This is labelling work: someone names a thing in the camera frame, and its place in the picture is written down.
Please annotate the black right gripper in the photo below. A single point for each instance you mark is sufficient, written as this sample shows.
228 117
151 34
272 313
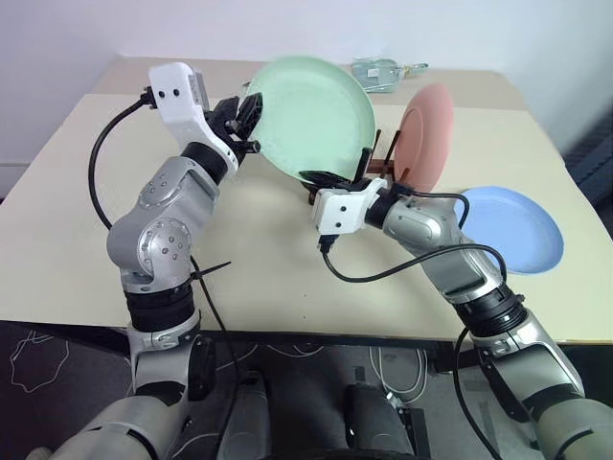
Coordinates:
346 184

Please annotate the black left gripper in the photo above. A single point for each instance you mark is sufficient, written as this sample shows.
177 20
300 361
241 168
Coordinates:
225 120

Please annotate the green plate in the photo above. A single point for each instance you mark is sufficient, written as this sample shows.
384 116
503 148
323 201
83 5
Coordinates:
311 115

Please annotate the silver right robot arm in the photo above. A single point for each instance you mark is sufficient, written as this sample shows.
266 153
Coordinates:
445 239

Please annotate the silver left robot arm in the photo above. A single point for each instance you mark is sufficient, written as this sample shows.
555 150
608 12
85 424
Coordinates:
163 225

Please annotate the dark wooden dish rack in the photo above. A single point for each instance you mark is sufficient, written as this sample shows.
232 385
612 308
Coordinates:
383 167

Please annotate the pink plate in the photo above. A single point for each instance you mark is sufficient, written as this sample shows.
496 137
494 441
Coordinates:
426 134

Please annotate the clear plastic bag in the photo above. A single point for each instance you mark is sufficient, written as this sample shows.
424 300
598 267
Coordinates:
378 74

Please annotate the blue plate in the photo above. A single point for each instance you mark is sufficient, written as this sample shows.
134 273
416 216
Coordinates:
517 230

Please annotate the dark rounded robot leg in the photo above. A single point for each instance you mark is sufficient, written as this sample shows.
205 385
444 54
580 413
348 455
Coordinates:
371 421

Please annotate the dark ribbed radiator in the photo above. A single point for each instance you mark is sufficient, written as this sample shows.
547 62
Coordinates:
591 153

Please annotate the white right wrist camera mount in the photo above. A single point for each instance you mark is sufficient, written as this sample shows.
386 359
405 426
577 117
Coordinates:
342 211

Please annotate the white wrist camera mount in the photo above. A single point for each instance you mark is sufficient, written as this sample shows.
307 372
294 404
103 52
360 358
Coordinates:
179 103
342 211

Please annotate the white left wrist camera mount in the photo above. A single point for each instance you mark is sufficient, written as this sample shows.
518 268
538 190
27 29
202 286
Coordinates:
179 103

